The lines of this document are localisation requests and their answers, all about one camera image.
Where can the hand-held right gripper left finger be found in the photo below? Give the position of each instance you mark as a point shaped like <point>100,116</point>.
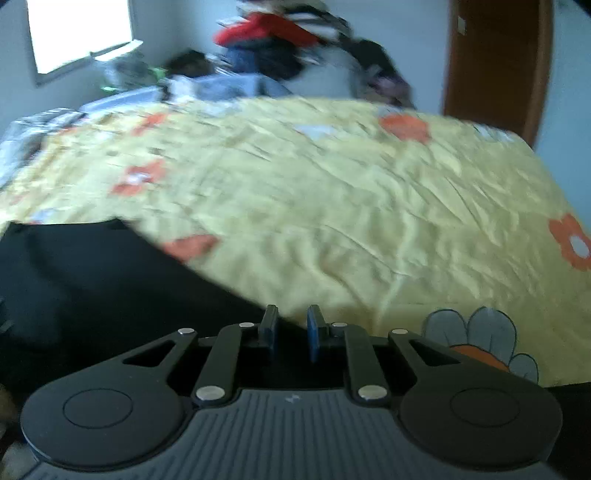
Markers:
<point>271,333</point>

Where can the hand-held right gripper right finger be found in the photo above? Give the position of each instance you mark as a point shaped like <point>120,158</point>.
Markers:
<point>315,339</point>

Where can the black pants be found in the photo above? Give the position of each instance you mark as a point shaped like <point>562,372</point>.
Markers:
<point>92,286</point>

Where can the yellow carrot printed blanket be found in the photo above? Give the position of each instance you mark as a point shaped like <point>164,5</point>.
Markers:
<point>346,207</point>

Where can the dark bag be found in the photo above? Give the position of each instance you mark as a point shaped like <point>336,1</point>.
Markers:
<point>189,62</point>

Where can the pile of clothes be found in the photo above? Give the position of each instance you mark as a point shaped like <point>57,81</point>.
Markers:
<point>270,30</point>

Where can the grey crumpled cloth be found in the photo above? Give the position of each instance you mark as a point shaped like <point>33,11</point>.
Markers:
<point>32,134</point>

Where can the brown wooden door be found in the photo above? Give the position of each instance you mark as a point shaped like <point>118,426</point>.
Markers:
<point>494,60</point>

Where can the window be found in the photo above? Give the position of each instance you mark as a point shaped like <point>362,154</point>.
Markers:
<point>78,32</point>

